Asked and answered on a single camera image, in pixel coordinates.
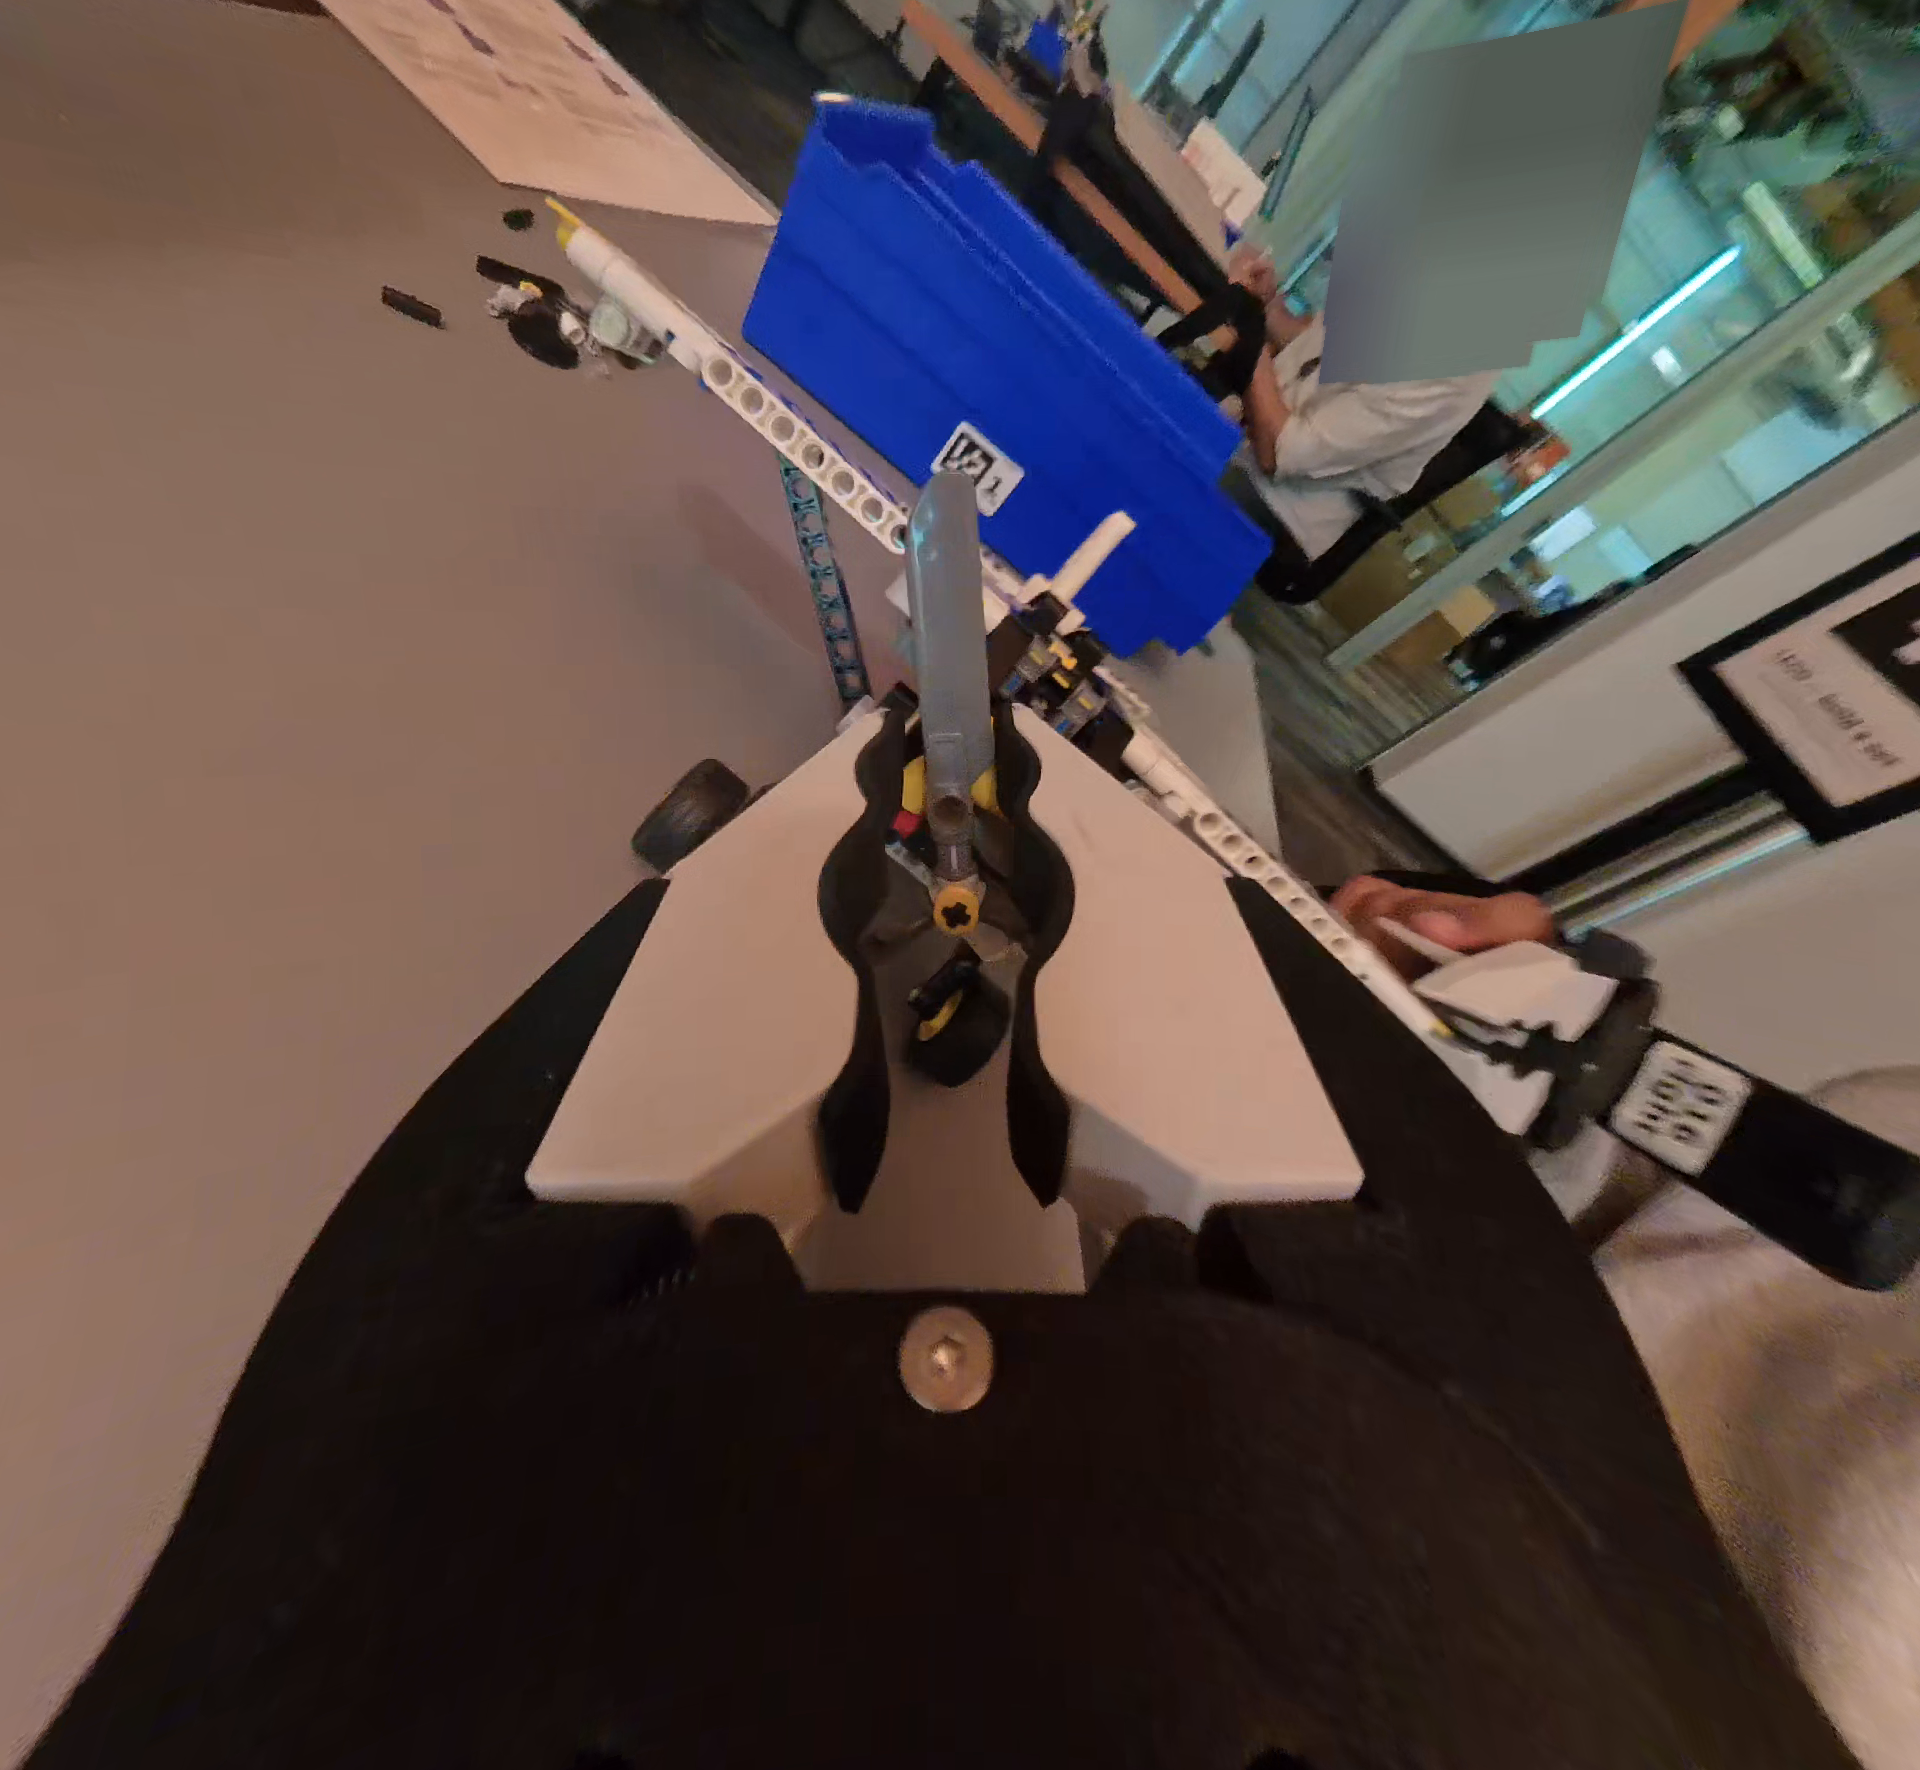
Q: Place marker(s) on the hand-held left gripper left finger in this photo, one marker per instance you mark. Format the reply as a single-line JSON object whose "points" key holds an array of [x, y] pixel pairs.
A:
{"points": [[705, 1036]]}

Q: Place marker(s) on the framed white sign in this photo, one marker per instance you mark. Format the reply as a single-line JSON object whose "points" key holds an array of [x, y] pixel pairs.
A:
{"points": [[1830, 706]]}

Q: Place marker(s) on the blue plastic bin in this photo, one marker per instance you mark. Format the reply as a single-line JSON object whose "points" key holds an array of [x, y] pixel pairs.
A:
{"points": [[962, 301]]}

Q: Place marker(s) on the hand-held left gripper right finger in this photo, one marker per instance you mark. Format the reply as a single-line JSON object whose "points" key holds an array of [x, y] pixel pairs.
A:
{"points": [[1185, 1049]]}

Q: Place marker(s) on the wooden side desk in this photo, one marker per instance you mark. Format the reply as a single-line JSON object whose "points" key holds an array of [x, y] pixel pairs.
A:
{"points": [[977, 62]]}

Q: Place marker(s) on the printed paper sheet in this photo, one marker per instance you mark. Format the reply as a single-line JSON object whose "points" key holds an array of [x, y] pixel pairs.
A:
{"points": [[449, 0]]}

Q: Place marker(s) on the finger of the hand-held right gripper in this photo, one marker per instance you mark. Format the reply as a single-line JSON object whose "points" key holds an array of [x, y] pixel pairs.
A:
{"points": [[1531, 999], [1531, 1096]]}

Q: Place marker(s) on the cluster of small lego pieces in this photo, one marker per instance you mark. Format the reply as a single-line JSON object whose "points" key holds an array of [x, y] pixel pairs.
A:
{"points": [[545, 336]]}

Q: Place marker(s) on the person's right hand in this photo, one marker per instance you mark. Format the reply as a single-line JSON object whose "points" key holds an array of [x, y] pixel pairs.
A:
{"points": [[1465, 917]]}

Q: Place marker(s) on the yellow white lego airplane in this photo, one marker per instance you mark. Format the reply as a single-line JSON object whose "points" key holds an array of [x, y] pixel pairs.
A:
{"points": [[951, 630]]}

